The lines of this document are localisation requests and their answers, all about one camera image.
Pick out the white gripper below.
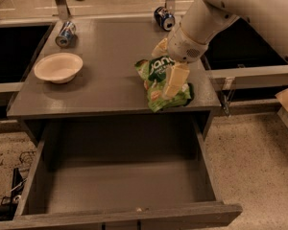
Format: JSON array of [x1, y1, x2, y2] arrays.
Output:
[[152, 25, 208, 99]]

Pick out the green rice chip bag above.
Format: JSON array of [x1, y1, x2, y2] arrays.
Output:
[[134, 56, 194, 112]]

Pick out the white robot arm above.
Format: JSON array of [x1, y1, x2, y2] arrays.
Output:
[[152, 0, 288, 99]]

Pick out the grey open top drawer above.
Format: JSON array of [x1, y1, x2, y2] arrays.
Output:
[[0, 113, 242, 230]]

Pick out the dark blue soda can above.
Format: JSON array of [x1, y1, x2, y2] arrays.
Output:
[[154, 7, 175, 32]]

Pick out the grey cabinet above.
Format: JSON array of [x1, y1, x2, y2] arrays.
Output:
[[6, 15, 222, 146]]

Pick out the silver blue soda can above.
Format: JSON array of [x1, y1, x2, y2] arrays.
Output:
[[56, 21, 76, 48]]

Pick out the white paper bowl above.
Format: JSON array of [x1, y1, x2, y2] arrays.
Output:
[[34, 53, 84, 83]]

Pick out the left metal post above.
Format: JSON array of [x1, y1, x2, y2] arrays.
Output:
[[55, 0, 70, 20]]

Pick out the black cables on floor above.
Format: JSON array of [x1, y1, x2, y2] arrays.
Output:
[[0, 150, 36, 219]]

